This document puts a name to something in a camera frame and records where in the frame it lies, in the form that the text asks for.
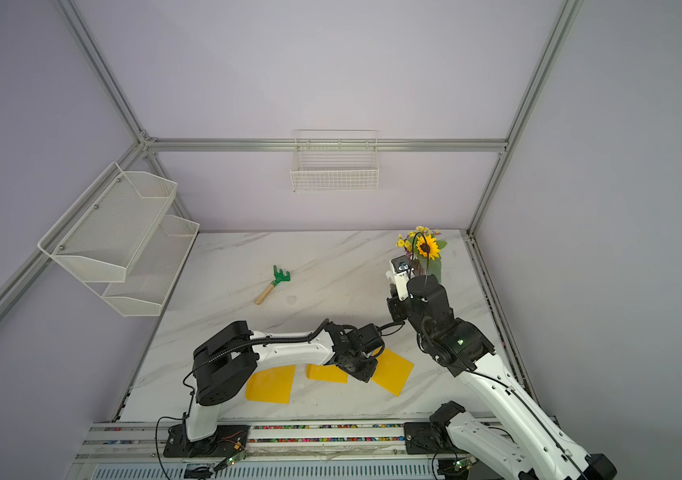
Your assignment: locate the yellow envelope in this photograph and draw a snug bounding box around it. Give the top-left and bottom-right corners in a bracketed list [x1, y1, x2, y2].
[371, 349, 414, 397]
[306, 365, 348, 384]
[246, 366, 296, 404]

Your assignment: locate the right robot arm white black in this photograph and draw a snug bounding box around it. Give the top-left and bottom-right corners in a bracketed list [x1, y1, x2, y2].
[386, 273, 617, 479]

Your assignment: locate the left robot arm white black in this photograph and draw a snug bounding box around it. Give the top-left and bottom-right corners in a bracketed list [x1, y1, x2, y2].
[183, 319, 385, 442]

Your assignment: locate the dark purple vase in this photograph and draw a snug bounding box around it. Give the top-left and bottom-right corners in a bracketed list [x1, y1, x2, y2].
[415, 256, 442, 283]

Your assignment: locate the sunflower bouquet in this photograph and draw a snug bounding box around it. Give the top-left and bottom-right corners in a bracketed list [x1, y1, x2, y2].
[396, 226, 448, 276]

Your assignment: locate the lower white mesh shelf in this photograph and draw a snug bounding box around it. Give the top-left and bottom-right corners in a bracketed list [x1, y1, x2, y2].
[100, 215, 199, 317]

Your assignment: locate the white mesh shelf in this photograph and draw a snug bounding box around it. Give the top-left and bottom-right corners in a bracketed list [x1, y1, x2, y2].
[100, 215, 199, 317]
[38, 163, 177, 283]

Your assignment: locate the upper white mesh shelf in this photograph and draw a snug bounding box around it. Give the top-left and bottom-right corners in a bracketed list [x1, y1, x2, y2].
[38, 163, 177, 283]

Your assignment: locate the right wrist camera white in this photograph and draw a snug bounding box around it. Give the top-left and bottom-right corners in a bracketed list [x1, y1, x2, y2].
[386, 255, 413, 301]

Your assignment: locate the green toy rake wooden handle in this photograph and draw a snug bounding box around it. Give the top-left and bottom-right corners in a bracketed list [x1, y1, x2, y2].
[254, 265, 291, 305]

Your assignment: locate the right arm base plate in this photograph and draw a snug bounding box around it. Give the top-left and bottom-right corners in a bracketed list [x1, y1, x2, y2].
[403, 401, 466, 455]

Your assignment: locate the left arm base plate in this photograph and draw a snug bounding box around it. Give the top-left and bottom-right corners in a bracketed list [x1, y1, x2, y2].
[161, 424, 250, 458]

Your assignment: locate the white wire wall basket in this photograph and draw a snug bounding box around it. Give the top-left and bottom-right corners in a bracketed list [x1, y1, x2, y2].
[290, 129, 380, 194]

